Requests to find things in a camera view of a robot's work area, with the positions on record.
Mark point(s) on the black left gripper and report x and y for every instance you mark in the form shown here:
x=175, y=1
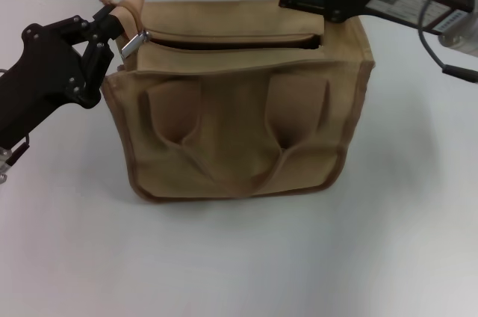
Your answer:
x=41, y=77

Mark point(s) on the silver zipper pull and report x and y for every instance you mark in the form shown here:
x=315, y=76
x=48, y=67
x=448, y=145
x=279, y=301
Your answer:
x=132, y=45

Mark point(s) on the khaki fabric food bag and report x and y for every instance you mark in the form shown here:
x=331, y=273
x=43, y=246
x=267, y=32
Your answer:
x=242, y=126

